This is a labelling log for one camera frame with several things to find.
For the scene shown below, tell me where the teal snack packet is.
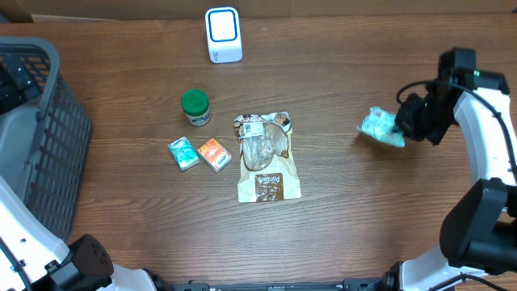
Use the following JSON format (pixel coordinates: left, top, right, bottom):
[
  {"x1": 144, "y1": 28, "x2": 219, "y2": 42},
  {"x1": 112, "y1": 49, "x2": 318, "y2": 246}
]
[{"x1": 357, "y1": 107, "x2": 406, "y2": 148}]

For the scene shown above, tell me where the brown white snack pouch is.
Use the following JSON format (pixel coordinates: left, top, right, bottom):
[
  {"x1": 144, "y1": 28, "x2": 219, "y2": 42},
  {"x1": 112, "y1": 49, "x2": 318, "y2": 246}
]
[{"x1": 233, "y1": 112, "x2": 301, "y2": 203}]

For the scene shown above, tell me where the orange tissue pack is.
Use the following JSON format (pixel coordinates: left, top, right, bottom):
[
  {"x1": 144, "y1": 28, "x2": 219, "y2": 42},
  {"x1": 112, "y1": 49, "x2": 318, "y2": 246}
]
[{"x1": 197, "y1": 138, "x2": 232, "y2": 172}]

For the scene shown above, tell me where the green lid jar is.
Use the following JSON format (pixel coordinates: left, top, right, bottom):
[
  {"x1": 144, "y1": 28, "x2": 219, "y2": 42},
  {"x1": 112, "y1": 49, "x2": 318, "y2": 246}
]
[{"x1": 181, "y1": 89, "x2": 212, "y2": 127}]

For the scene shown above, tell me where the green tissue pack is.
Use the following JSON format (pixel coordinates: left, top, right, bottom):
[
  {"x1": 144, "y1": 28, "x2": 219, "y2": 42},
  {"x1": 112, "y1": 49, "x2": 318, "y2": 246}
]
[{"x1": 168, "y1": 137, "x2": 200, "y2": 171}]

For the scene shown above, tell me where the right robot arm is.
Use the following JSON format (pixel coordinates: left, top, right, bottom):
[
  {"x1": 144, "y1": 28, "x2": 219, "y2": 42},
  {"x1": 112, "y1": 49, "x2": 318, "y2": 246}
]
[{"x1": 368, "y1": 48, "x2": 516, "y2": 290}]

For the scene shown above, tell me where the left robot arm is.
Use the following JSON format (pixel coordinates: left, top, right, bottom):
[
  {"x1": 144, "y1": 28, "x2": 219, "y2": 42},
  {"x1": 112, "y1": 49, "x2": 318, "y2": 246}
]
[{"x1": 1, "y1": 53, "x2": 158, "y2": 290}]

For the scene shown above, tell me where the grey plastic mesh basket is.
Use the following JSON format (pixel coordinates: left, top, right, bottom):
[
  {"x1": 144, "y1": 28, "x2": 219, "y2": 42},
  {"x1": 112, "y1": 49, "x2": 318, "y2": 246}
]
[{"x1": 1, "y1": 36, "x2": 92, "y2": 240}]

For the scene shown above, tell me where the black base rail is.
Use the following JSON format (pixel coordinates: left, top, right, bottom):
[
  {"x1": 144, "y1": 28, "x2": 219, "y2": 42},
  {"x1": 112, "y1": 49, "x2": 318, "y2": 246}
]
[{"x1": 170, "y1": 278, "x2": 380, "y2": 291}]

